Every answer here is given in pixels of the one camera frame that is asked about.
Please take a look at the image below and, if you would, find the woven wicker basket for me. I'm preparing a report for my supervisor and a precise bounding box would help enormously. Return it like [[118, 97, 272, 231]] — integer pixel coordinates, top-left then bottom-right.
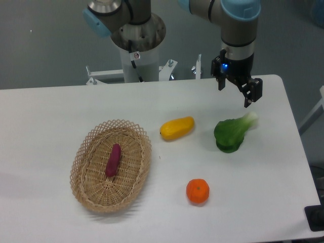
[[70, 119, 151, 213]]

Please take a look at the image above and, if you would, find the white table leg frame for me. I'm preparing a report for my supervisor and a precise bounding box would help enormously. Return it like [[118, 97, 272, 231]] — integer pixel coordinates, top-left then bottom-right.
[[298, 86, 323, 136]]

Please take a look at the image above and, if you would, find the green bok choy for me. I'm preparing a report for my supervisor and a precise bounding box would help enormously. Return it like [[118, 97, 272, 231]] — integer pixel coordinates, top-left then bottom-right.
[[214, 112, 259, 153]]

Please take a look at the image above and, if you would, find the yellow mango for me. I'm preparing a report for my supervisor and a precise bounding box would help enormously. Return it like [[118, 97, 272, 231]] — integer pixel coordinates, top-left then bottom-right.
[[159, 116, 195, 141]]

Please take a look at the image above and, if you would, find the purple sweet potato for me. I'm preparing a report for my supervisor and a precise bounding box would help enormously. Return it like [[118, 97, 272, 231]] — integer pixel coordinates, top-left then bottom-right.
[[105, 144, 121, 177]]

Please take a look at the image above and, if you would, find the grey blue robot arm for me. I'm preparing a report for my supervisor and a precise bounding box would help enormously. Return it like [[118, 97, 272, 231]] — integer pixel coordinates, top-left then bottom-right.
[[83, 1, 263, 107]]

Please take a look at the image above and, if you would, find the orange tangerine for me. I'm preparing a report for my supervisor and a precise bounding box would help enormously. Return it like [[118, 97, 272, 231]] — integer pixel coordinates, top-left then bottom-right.
[[186, 179, 210, 204]]

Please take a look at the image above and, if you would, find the black box at table edge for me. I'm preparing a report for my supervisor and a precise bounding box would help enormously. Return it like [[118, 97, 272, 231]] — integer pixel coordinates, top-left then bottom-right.
[[304, 205, 323, 232]]

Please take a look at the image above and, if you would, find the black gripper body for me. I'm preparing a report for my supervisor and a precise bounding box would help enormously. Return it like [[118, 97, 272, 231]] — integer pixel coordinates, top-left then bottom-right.
[[211, 50, 263, 102]]

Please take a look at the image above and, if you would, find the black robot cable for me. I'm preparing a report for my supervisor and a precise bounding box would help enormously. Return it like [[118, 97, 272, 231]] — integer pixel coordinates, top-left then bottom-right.
[[128, 40, 144, 83]]

